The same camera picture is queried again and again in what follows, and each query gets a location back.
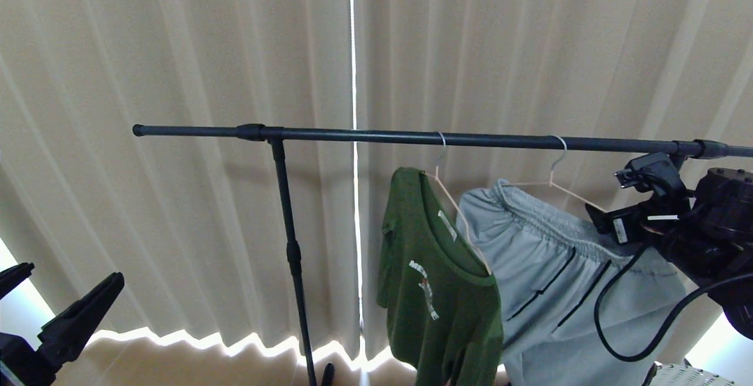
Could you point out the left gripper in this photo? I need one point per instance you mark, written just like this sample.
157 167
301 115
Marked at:
17 362

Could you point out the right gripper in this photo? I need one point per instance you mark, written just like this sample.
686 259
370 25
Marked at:
665 233

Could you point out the pink clothes hanger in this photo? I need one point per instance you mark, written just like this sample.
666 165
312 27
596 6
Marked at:
556 186
459 215

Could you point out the pale grey shorts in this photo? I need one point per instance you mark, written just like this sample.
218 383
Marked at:
559 315

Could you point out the green printed shirt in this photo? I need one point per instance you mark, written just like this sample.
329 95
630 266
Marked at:
435 303

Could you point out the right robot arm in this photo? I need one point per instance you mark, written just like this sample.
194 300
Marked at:
729 227

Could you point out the white laundry basket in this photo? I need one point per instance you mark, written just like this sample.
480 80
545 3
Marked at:
688 375

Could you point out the black clothes rack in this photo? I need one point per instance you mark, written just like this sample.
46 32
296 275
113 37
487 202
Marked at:
412 137

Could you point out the beige curtain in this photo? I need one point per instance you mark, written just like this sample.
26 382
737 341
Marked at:
147 33

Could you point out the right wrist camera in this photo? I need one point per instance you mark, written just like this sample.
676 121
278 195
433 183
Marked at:
653 174

